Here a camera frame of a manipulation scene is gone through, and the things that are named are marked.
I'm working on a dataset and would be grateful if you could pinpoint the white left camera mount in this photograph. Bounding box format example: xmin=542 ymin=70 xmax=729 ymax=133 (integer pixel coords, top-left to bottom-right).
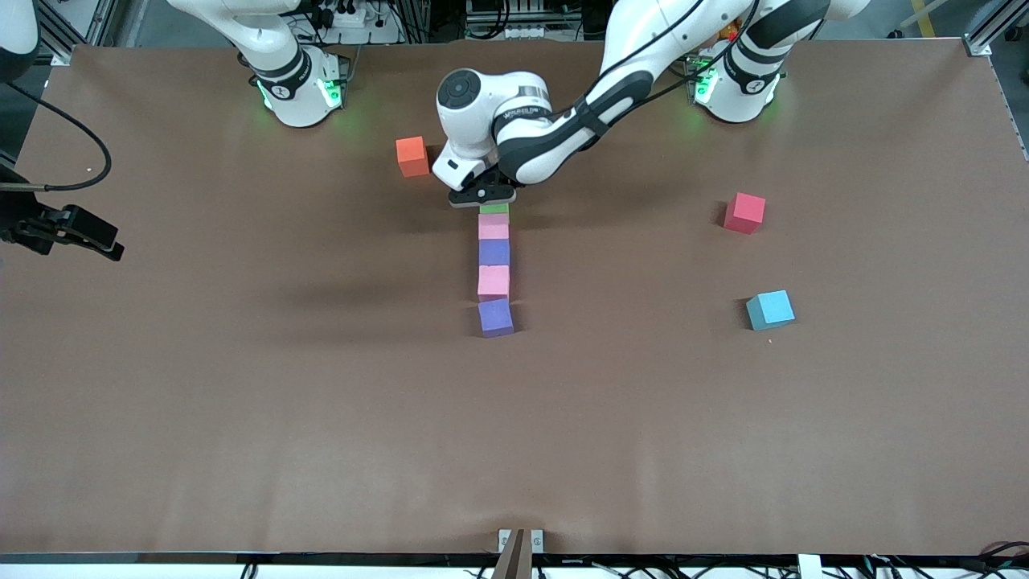
xmin=432 ymin=149 xmax=503 ymax=192

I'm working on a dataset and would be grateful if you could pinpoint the light blue foam cube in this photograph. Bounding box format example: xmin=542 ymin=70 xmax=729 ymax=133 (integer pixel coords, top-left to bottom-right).
xmin=745 ymin=289 xmax=797 ymax=331

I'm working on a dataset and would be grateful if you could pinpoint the metal equipment rack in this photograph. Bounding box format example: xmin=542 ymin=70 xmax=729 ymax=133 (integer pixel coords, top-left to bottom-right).
xmin=402 ymin=0 xmax=616 ymax=43

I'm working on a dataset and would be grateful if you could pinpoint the small metal bracket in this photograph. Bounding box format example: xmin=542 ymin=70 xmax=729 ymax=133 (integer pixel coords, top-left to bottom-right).
xmin=498 ymin=528 xmax=545 ymax=556

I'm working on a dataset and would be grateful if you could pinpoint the orange foam cube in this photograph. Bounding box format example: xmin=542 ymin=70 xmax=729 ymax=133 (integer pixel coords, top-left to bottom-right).
xmin=396 ymin=136 xmax=431 ymax=178

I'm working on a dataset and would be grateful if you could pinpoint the red foam cube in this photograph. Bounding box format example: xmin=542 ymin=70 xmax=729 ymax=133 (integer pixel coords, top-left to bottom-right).
xmin=724 ymin=192 xmax=767 ymax=236

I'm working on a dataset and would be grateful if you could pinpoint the brown pole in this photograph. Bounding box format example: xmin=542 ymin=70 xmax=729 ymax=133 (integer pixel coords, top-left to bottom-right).
xmin=490 ymin=528 xmax=534 ymax=579

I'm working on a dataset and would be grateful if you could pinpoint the brown table cover sheet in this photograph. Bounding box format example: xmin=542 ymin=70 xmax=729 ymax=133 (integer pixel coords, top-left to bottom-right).
xmin=0 ymin=40 xmax=1029 ymax=557

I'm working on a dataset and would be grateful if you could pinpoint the aluminium frame profile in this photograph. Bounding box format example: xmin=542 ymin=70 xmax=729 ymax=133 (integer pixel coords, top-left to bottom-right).
xmin=36 ymin=0 xmax=121 ymax=67
xmin=963 ymin=0 xmax=1029 ymax=57

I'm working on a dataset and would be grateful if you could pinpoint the white power strip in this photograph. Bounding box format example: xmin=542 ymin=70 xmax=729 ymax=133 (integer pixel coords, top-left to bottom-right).
xmin=310 ymin=0 xmax=368 ymax=29

